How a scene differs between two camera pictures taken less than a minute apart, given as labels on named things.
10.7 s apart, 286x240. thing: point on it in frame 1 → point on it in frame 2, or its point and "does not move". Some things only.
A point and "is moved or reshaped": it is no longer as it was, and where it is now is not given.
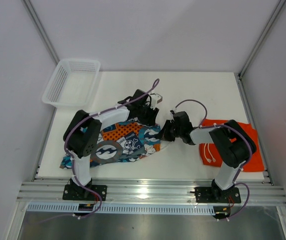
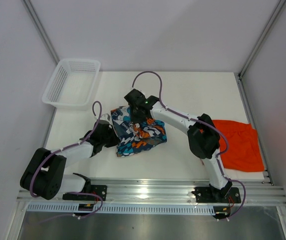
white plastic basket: x=74 y=83 does not move
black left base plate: x=73 y=192 does not move
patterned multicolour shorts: x=125 y=140 is moved or reshaped
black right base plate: x=216 y=195 does not move
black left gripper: x=150 y=121 → x=116 y=140
